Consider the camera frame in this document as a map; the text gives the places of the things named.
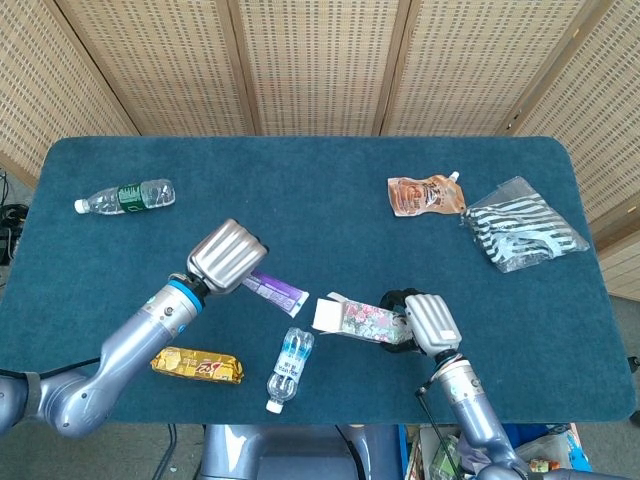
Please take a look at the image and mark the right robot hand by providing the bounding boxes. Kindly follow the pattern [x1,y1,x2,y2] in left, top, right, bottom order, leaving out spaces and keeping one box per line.
[378,288,464,357]

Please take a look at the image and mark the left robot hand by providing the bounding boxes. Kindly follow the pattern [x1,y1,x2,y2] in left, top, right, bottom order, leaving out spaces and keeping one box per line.
[186,218,270,296]

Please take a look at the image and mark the purple toothpaste tube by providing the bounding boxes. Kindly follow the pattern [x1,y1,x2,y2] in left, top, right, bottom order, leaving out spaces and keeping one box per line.
[243,268,311,320]

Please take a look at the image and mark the floral pink box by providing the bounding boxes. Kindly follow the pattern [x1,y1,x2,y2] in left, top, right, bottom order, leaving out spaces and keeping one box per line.
[311,292,409,347]

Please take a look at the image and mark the teal table cover cloth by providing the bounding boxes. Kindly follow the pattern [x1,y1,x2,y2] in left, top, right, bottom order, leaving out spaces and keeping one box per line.
[0,136,634,426]

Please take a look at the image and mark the green label water bottle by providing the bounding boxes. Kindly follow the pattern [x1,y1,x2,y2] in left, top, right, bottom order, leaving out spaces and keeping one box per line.
[74,178,176,216]

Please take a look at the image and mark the gold biscuit package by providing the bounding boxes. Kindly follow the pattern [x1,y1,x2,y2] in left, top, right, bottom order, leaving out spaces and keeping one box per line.
[151,346,246,385]

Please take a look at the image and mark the brown spout pouch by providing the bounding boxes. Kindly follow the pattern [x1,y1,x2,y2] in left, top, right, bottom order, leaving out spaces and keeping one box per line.
[387,171,467,218]

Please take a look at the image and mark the striped plastic bag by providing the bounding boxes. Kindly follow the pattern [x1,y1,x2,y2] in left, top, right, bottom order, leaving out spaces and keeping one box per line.
[459,176,591,274]

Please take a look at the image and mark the blue label water bottle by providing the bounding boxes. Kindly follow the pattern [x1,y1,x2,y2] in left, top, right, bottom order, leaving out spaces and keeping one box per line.
[265,327,316,415]

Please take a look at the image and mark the purple cloth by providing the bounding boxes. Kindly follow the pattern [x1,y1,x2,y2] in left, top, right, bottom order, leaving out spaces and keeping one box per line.
[457,433,489,474]

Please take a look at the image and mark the green snack package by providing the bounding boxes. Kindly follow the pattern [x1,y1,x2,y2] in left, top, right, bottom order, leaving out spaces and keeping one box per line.
[428,434,461,480]

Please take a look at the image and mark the blue white plastic bag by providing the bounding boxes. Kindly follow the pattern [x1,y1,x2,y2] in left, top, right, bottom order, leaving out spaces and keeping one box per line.
[514,423,594,474]

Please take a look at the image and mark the grey robot torso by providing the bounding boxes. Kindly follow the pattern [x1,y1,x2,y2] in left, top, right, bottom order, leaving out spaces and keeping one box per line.
[199,424,401,480]

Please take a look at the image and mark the woven bamboo folding screen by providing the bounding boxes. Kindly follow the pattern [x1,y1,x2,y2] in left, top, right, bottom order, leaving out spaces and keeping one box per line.
[0,0,640,301]

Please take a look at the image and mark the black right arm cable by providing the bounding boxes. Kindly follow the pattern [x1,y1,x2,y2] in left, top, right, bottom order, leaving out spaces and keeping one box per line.
[415,384,461,480]

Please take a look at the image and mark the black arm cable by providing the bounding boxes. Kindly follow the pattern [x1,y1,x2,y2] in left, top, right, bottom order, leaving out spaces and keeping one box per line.
[415,384,461,480]
[0,355,104,380]

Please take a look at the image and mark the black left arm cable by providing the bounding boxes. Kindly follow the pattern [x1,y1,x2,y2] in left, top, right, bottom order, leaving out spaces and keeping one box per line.
[0,355,104,380]

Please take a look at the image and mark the black floor cables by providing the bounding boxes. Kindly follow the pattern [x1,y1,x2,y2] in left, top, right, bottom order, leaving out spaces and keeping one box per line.
[0,169,29,266]

